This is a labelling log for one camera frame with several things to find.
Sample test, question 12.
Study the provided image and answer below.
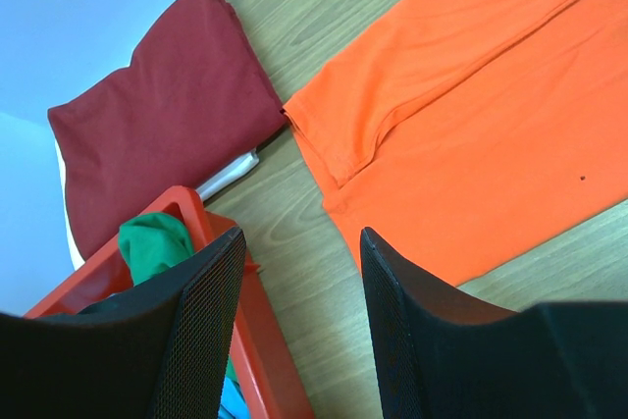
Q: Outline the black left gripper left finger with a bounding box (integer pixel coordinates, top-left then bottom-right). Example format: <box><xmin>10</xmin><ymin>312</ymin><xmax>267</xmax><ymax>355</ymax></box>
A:
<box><xmin>1</xmin><ymin>227</ymin><xmax>246</xmax><ymax>418</ymax></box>

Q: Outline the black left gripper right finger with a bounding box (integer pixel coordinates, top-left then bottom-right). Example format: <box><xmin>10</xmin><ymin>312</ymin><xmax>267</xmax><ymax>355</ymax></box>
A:
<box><xmin>360</xmin><ymin>228</ymin><xmax>627</xmax><ymax>418</ymax></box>

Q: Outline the orange t-shirt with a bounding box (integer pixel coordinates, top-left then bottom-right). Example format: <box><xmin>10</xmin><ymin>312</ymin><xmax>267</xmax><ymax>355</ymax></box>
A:
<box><xmin>285</xmin><ymin>0</ymin><xmax>627</xmax><ymax>285</ymax></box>

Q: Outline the teal blue t-shirt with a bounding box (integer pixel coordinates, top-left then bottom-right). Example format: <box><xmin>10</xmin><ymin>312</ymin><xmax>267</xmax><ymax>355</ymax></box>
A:
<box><xmin>218</xmin><ymin>377</ymin><xmax>251</xmax><ymax>419</ymax></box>

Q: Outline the green t-shirt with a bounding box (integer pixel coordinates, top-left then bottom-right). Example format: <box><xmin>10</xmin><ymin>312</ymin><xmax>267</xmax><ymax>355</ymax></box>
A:
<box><xmin>117</xmin><ymin>211</ymin><xmax>239</xmax><ymax>386</ymax></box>

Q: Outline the folded white t-shirt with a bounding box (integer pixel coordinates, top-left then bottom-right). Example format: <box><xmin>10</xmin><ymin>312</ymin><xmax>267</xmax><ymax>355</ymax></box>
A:
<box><xmin>54</xmin><ymin>140</ymin><xmax>259</xmax><ymax>270</ymax></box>

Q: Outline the folded dark red t-shirt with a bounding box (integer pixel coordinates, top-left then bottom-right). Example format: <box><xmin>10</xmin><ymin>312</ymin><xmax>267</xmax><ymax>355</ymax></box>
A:
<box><xmin>48</xmin><ymin>0</ymin><xmax>286</xmax><ymax>257</ymax></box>

